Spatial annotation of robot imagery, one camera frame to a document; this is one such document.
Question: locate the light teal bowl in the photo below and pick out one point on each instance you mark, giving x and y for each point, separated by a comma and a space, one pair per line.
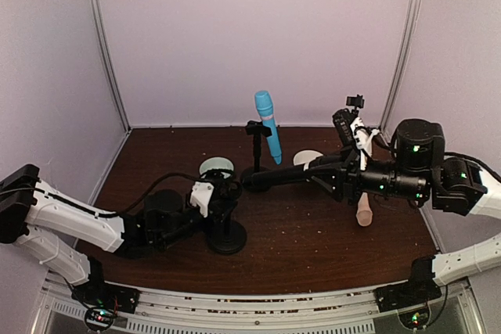
217, 163

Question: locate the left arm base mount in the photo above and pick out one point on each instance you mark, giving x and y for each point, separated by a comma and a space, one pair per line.
103, 301

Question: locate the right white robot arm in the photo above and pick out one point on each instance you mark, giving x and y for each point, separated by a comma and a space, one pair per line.
421, 171

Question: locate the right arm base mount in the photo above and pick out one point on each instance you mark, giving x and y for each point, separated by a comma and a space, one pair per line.
411, 298

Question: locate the front aluminium rail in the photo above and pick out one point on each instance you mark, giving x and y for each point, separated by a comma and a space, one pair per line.
342, 311

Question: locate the blue toy microphone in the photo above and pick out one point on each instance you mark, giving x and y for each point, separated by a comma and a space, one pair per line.
265, 109

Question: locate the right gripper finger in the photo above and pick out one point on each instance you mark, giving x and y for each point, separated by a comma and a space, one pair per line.
327, 183
329, 160

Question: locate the black handheld microphone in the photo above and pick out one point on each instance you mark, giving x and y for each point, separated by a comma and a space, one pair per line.
282, 176

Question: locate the thin black stand with clip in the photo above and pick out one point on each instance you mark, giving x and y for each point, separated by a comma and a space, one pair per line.
355, 104

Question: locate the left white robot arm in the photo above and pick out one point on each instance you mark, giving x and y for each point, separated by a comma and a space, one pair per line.
33, 213

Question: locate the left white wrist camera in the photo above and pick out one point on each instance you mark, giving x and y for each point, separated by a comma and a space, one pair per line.
200, 197

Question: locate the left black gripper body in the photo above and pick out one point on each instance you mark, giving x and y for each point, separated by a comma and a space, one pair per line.
221, 201

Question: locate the short black microphone stand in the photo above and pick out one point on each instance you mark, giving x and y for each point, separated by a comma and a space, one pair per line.
234, 243

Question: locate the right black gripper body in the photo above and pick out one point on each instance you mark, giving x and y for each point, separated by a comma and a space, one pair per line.
345, 178

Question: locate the white bowl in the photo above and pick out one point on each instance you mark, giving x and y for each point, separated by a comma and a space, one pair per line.
305, 156

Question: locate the left aluminium frame post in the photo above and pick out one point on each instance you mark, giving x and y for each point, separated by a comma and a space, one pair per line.
105, 56

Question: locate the tall black microphone stand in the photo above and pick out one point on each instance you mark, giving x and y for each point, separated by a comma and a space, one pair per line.
258, 130

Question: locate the right aluminium frame post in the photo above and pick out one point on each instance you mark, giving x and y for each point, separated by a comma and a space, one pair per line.
411, 20

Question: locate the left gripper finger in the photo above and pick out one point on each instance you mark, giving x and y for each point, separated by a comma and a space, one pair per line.
224, 182
225, 215

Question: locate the aluminium frame post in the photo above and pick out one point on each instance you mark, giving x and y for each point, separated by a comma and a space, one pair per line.
105, 56
411, 20

